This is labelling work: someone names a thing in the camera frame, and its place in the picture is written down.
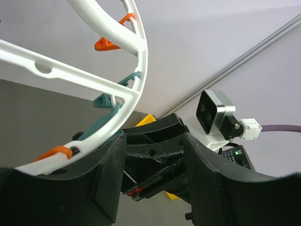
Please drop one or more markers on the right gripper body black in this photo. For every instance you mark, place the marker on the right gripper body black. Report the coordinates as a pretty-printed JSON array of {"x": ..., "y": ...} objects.
[{"x": 146, "y": 176}]

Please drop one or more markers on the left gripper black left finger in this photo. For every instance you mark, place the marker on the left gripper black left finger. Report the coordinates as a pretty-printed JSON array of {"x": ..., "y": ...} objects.
[{"x": 85, "y": 193}]

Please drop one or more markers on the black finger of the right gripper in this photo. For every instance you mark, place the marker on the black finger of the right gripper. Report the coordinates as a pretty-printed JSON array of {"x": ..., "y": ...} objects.
[{"x": 159, "y": 141}]

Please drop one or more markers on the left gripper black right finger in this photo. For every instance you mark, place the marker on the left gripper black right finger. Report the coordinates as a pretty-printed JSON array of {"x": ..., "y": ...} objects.
[{"x": 223, "y": 193}]

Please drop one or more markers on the white round clip hanger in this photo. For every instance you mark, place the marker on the white round clip hanger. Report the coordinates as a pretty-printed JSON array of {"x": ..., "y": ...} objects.
[{"x": 121, "y": 97}]

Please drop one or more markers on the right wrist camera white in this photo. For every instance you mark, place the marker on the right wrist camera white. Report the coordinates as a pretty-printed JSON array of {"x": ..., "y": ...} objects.
[{"x": 218, "y": 117}]

